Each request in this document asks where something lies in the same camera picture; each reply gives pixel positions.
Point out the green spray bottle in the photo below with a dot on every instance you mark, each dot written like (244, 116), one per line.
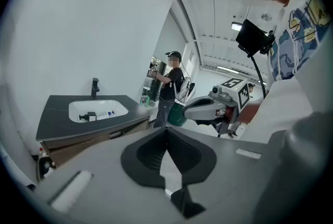
(147, 100)

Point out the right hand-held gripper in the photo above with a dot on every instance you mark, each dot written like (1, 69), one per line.
(242, 95)

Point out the black floor bin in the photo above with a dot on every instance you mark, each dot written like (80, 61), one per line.
(45, 168)

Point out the small black soap bottle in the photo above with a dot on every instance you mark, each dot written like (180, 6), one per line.
(91, 115)

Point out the green bin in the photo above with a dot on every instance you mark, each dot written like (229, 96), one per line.
(177, 114)

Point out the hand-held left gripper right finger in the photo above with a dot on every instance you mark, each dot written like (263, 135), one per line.
(234, 171)

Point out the white sink basin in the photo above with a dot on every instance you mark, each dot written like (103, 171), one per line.
(104, 107)

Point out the rectangular ceiling light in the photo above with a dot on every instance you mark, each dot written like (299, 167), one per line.
(236, 26)

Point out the white bottle with blue cap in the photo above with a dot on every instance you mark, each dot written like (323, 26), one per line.
(102, 115)

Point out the person's white printed shirt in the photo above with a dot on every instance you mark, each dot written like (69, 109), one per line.
(286, 92)

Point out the person's right forearm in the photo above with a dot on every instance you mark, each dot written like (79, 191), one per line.
(249, 113)

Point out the black faucet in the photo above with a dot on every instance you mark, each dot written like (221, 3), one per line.
(95, 87)

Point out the round ceiling lamp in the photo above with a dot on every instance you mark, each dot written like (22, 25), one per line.
(266, 17)

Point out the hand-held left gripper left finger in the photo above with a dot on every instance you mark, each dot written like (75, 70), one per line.
(104, 165)

